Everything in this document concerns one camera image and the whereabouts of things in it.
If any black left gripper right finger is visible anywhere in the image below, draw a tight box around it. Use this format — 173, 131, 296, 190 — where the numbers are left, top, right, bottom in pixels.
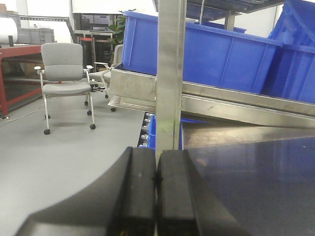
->
157, 150, 249, 236

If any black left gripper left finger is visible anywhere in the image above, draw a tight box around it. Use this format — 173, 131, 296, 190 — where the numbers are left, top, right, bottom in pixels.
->
17, 147, 156, 236

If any blue bin lower shelf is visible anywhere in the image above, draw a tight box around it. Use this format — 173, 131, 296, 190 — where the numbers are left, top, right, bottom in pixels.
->
139, 115, 183, 150

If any stainless steel shelf rack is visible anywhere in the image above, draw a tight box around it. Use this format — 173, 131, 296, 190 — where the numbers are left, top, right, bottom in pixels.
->
110, 0, 315, 157

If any grey office chair behind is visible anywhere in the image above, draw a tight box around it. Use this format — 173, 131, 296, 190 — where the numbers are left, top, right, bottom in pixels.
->
89, 44, 123, 98

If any grey office chair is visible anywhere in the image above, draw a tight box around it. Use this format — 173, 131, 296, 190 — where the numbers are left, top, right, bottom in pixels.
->
34, 43, 96, 135
89, 44, 123, 98

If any grey office chair front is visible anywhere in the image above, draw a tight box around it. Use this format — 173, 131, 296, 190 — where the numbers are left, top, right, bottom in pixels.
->
34, 43, 96, 135

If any blue plastic bin left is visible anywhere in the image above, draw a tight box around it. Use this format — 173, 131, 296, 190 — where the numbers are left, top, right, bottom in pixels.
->
122, 11, 283, 93

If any blue plastic bin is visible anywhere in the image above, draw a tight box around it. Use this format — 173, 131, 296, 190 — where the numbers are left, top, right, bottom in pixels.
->
261, 0, 315, 103
122, 11, 283, 93

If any blue plastic bin right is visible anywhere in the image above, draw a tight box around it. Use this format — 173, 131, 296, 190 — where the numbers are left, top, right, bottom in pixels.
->
261, 0, 315, 103

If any green potted plant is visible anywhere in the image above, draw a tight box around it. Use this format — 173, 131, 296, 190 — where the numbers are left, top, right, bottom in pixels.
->
109, 11, 126, 52

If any red metal table frame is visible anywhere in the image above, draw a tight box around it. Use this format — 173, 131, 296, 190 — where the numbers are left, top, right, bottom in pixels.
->
0, 45, 45, 118

